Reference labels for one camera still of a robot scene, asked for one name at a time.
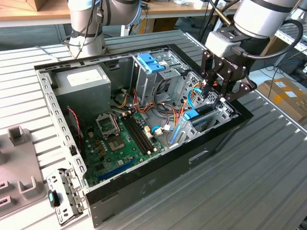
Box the black stand pole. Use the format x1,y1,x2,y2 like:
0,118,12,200
199,9,220,50

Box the grey power supply unit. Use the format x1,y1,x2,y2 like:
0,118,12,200
54,64,112,125

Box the black camera cable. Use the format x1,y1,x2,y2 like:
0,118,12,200
230,19,304,59

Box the orange red yellow power wire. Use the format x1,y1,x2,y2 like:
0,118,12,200
174,80,218,127

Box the large plain cardboard box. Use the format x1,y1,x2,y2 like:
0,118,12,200
265,35,288,57

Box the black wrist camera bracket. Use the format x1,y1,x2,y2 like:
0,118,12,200
215,26,238,39

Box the empty blue drive carrier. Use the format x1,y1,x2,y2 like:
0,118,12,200
138,53,166,74

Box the white plug wire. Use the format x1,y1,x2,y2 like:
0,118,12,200
153,124,175,138

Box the grey parts rack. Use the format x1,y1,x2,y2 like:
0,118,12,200
0,126,47,220

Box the grey metal drive cage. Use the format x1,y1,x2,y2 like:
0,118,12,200
130,51,190,106

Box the brown box under desk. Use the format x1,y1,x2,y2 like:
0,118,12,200
143,18,179,34

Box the hard disk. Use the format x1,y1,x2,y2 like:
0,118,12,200
169,104,215,146

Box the light blue data wire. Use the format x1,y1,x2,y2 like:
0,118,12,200
151,125,174,136

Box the CPU socket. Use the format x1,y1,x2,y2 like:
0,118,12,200
107,135,127,152

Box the metal socket cover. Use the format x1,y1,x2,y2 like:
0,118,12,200
95,112,120,139

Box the black open PC case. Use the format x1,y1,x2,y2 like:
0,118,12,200
33,44,254,228

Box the black RAM slot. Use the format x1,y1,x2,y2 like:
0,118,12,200
121,116,148,155
127,115,155,152

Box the black latch with green tab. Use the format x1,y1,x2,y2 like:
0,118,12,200
47,190,61,208

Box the small brown box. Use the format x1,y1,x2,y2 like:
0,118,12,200
25,0,70,12

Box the wooden desk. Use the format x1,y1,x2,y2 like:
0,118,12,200
0,0,240,46

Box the green motherboard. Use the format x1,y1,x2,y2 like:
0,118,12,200
81,111,166,189

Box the cardboard box with labels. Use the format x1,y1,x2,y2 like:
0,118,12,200
257,77,307,126

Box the blue expansion slot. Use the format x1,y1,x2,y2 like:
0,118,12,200
98,157,137,183

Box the white metal shelf frame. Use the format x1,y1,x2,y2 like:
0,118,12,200
273,19,307,70

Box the grey metal disk bay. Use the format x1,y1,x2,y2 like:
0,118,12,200
167,100,240,150

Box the metal slot bracket cover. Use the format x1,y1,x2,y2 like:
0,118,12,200
45,167,87,227

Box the blue data wire black plug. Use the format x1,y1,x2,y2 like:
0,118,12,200
187,87,209,108

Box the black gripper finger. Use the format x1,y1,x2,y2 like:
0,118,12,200
201,50,216,98
217,76,258,103

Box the red black twisted wire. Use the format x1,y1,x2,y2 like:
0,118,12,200
67,107,83,147

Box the brass cable connector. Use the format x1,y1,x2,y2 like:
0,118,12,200
214,8,235,26

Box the black wire bundle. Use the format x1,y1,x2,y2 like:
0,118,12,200
153,79,185,125

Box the multicoloured power wire bundle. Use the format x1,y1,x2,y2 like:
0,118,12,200
112,87,155,115

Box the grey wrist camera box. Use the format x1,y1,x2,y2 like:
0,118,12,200
205,30,241,59

